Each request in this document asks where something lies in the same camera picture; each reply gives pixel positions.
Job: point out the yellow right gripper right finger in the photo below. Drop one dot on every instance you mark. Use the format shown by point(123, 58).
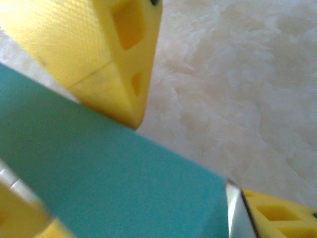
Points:
point(284, 218)

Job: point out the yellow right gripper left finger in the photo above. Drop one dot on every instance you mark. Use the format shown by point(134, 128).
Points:
point(17, 218)

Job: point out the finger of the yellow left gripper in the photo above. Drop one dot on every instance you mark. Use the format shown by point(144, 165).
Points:
point(74, 37)

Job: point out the white and teal paper box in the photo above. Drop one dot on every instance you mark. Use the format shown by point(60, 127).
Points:
point(111, 173)

